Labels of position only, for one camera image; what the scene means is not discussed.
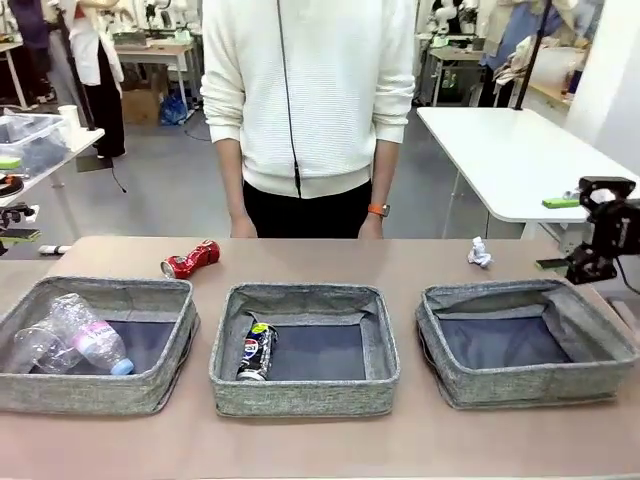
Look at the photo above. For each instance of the black Pepsi can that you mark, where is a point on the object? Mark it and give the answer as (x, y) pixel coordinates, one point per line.
(257, 350)

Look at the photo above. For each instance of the grey fabric basket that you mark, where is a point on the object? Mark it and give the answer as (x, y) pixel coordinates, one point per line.
(305, 395)
(95, 390)
(530, 382)

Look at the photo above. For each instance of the person's left forearm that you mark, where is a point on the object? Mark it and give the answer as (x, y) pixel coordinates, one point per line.
(385, 170)

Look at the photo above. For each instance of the white marker pen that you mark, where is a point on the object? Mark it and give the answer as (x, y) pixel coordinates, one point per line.
(55, 248)

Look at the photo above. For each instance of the person's left hand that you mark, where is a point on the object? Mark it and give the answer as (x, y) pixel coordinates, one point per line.
(372, 229)

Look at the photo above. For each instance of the orange wristband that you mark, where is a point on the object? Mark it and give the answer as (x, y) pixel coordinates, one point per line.
(377, 210)

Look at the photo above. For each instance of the metal frame background table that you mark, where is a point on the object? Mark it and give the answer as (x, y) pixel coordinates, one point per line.
(455, 52)

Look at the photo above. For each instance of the black and orange tool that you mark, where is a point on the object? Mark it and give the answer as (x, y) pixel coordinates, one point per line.
(10, 184)

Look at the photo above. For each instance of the clear plastic water bottle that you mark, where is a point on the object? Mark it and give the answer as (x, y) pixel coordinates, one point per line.
(85, 330)

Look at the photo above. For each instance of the black stand pole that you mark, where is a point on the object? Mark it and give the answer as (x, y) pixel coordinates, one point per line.
(534, 50)

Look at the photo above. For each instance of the bystander in white coat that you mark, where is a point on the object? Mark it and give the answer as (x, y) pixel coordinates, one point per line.
(100, 65)

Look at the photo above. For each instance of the beige cloth pile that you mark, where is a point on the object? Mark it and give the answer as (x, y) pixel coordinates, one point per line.
(512, 60)

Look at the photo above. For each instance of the black tripod pole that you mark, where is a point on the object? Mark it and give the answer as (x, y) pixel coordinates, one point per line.
(76, 75)

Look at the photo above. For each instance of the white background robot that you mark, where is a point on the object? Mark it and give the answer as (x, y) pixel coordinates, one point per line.
(450, 15)

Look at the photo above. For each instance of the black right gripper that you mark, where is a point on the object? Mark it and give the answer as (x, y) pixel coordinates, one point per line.
(620, 227)

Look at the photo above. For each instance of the white paper cup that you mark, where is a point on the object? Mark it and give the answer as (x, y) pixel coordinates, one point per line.
(68, 117)

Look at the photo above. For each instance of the person's right forearm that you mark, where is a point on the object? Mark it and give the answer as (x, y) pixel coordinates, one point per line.
(230, 180)

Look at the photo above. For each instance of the black tripod base plate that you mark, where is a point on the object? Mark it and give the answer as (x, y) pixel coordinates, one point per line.
(95, 164)

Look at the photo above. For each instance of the white knit sweater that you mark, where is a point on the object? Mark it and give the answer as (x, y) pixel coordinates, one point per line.
(340, 100)

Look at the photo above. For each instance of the clear plastic storage bin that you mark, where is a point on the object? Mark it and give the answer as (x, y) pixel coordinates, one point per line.
(35, 140)

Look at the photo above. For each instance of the wooden top background table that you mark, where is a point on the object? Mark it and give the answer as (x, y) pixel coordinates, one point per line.
(155, 49)

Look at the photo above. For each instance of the bystander in dark clothes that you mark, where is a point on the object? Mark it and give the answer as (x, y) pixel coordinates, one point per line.
(30, 45)

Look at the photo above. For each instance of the white workbench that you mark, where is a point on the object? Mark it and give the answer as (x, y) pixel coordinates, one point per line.
(75, 142)

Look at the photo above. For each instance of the person's right hand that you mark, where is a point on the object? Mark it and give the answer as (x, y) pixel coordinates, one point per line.
(244, 229)

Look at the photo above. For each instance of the crushed red soda can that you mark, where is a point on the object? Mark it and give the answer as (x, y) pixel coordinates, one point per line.
(192, 257)

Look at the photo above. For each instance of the blue plastic bag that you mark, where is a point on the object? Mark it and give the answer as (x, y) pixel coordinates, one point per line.
(172, 110)

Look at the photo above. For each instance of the black clamp tool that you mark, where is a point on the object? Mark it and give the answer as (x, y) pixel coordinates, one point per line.
(17, 212)

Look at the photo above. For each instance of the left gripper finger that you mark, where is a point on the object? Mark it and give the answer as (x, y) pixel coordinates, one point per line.
(20, 237)
(9, 162)

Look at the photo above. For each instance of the black trousers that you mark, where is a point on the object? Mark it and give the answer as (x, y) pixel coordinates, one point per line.
(325, 215)

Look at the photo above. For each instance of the clear plastic cup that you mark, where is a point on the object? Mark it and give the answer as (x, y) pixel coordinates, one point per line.
(40, 345)

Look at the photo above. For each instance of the bystander in blue shirt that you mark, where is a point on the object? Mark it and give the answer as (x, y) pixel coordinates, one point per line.
(525, 20)

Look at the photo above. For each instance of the brown cardboard box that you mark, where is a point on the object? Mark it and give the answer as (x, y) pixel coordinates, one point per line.
(140, 102)

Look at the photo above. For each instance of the white paper ball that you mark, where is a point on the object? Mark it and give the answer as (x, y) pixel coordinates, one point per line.
(480, 253)

